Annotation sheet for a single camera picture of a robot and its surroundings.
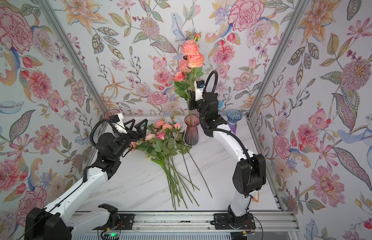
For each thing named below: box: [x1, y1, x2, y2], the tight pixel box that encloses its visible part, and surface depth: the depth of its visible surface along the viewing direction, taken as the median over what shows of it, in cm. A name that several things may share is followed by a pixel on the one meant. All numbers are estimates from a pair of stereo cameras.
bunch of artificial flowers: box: [130, 115, 213, 211], surface depth 96 cm
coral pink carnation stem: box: [194, 31, 202, 43], surface depth 63 cm
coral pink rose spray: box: [179, 40, 205, 125], surface depth 65 cm
